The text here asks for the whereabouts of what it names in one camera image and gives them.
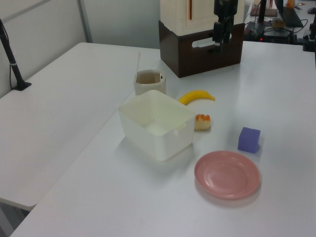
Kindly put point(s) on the black computer mouse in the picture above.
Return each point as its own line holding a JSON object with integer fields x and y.
{"x": 312, "y": 10}

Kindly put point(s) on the pink plastic plate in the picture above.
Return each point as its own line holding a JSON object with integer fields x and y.
{"x": 227, "y": 175}

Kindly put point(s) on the black clamp mount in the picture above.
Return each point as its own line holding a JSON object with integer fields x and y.
{"x": 309, "y": 37}

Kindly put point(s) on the black monitor stand pole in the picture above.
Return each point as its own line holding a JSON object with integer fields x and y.
{"x": 262, "y": 10}

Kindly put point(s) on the beige trash can body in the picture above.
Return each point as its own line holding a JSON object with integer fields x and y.
{"x": 150, "y": 89}

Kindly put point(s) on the copper strip on cabinet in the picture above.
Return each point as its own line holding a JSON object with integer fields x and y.
{"x": 189, "y": 10}

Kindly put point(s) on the toy sushi with orange topping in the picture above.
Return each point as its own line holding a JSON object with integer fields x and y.
{"x": 203, "y": 123}

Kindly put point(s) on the cream toy cabinet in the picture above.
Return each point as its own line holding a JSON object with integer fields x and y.
{"x": 172, "y": 14}

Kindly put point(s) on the cream rectangular plastic container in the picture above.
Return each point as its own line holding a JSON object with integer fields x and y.
{"x": 158, "y": 140}

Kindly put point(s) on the black camera stand with clamp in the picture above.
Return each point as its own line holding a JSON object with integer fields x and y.
{"x": 14, "y": 69}

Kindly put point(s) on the beige trash can swing lid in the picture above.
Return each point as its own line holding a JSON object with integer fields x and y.
{"x": 138, "y": 61}

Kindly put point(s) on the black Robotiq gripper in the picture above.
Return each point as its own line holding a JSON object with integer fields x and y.
{"x": 225, "y": 7}

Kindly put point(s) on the black equipment with red light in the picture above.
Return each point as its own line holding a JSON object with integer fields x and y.
{"x": 276, "y": 34}

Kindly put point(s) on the dark brown wooden box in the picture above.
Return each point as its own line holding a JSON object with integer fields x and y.
{"x": 187, "y": 60}

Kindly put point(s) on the purple foam cube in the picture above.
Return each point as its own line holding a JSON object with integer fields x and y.
{"x": 248, "y": 139}

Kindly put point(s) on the yellow toy banana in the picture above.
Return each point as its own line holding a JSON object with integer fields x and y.
{"x": 195, "y": 95}

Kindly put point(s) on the black keyboard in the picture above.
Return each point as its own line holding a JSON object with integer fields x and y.
{"x": 292, "y": 16}

